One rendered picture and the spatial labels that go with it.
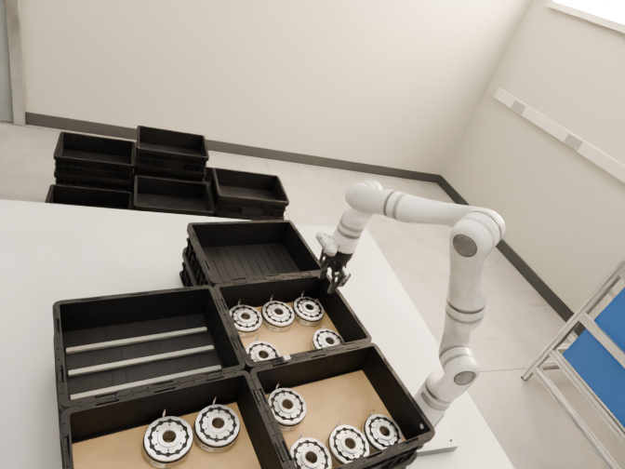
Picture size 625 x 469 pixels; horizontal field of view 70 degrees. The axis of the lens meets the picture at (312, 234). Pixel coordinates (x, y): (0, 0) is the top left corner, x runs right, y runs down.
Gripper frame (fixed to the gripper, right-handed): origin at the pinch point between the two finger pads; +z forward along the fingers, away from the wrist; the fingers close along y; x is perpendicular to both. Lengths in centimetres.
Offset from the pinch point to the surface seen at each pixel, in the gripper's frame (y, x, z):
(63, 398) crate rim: -18, 70, 7
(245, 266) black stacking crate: 28.0, 12.7, 17.3
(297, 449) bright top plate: -38.7, 23.6, 14.4
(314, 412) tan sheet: -29.7, 13.3, 17.3
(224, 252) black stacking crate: 36.0, 17.6, 17.3
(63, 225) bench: 71, 66, 30
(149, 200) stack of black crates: 135, 22, 62
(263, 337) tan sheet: -3.2, 17.7, 17.3
